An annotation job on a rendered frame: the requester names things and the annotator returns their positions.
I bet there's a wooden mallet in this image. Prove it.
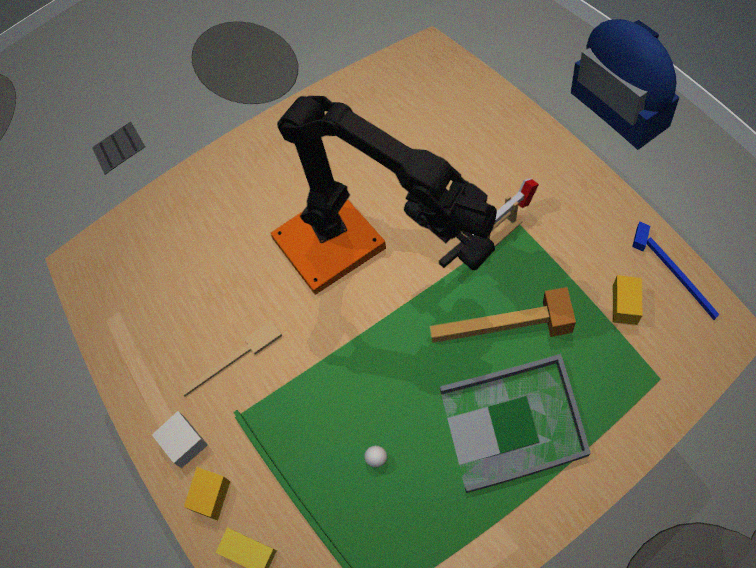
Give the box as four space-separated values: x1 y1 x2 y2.
430 287 576 342

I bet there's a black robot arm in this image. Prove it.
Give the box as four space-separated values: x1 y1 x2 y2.
277 95 497 243

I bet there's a green putting mat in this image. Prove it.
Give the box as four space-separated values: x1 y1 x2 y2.
241 225 661 568

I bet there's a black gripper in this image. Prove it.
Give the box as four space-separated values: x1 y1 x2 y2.
404 201 495 270

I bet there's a white golf ball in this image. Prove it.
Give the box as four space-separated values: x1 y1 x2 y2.
364 446 388 467

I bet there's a blue putter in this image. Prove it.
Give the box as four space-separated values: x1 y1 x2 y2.
632 222 719 320

